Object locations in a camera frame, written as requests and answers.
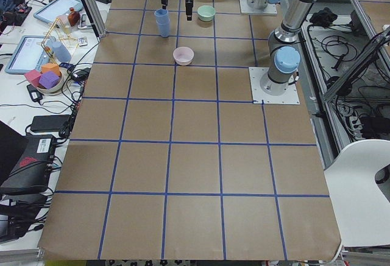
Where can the blue cup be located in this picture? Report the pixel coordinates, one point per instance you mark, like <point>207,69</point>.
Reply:
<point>163,25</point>
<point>61,52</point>
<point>162,16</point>

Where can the mint green bowl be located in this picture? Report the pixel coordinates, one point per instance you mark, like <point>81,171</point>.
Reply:
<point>206,13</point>

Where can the pink bowl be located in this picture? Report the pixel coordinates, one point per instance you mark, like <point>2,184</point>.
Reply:
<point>183,55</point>

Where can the teach pendant tablet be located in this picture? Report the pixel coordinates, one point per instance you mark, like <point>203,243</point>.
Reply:
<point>56,8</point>
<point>27,56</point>

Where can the lying blue cup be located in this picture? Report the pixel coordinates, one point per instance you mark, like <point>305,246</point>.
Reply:
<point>61,52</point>

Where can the bowl with foam cubes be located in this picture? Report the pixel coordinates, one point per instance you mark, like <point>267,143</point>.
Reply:
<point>48,81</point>

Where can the black power adapter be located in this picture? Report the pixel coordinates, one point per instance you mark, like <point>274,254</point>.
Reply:
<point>34,94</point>

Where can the white chair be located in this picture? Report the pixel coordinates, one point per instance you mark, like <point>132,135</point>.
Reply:
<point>361,209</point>

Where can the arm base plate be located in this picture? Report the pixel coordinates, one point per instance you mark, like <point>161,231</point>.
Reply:
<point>265,91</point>
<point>257,7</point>

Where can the wooden stick frame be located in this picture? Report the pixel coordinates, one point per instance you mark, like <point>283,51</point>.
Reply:
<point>59,31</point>

